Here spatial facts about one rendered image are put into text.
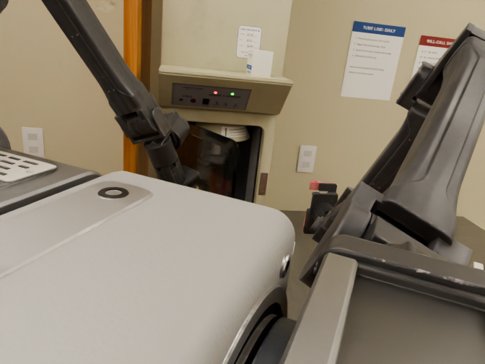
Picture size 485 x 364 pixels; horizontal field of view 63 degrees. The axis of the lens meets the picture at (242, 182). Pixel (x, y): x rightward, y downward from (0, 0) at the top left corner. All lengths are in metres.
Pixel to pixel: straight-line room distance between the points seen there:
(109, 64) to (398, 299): 0.66
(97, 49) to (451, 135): 0.57
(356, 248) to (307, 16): 1.41
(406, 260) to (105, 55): 0.65
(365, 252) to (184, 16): 0.93
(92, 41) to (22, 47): 0.85
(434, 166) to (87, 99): 1.32
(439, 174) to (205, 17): 0.80
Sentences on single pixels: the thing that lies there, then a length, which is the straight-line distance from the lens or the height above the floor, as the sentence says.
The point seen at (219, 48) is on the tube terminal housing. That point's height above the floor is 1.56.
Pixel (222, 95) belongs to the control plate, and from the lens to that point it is 1.00.
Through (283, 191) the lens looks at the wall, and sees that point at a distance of 1.67.
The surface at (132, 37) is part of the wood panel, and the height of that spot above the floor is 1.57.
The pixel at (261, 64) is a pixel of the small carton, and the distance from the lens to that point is 1.00.
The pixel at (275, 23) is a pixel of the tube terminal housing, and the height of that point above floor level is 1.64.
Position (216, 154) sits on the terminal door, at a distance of 0.88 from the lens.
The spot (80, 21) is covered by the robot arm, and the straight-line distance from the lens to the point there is 0.74.
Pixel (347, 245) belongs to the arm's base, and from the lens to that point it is 0.18.
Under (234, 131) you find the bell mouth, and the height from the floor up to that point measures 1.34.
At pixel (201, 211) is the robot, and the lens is 0.15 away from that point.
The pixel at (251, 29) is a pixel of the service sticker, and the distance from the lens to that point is 1.08.
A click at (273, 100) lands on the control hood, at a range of 1.03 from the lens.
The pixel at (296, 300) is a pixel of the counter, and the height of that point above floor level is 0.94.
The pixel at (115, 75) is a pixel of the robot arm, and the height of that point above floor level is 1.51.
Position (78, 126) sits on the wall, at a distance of 1.57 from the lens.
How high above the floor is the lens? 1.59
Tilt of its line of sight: 20 degrees down
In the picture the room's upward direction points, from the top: 6 degrees clockwise
